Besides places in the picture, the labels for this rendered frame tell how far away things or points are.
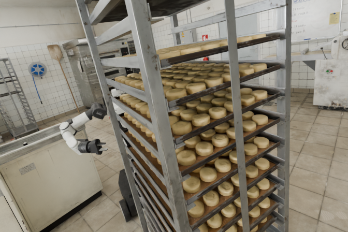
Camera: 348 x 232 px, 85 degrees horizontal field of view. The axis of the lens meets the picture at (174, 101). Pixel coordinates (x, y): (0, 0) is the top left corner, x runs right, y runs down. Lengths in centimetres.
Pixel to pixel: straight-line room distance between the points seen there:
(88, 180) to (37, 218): 50
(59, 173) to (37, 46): 463
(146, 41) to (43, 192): 205
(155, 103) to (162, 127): 5
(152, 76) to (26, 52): 603
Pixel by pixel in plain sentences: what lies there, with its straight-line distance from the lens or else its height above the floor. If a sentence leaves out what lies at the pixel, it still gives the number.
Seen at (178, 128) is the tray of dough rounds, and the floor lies 133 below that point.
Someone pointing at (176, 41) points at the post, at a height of 153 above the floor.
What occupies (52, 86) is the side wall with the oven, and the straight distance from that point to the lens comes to 641.
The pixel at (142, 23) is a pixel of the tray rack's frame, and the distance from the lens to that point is 37.
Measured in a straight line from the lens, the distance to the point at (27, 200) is 228.
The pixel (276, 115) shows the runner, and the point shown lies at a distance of 75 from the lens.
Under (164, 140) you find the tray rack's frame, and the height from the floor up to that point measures 134.
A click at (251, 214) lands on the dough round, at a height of 88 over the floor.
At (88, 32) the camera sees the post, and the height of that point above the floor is 163.
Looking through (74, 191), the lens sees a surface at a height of 26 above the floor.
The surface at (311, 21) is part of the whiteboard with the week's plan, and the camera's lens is 482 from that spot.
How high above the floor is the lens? 153
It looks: 17 degrees down
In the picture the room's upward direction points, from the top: 10 degrees counter-clockwise
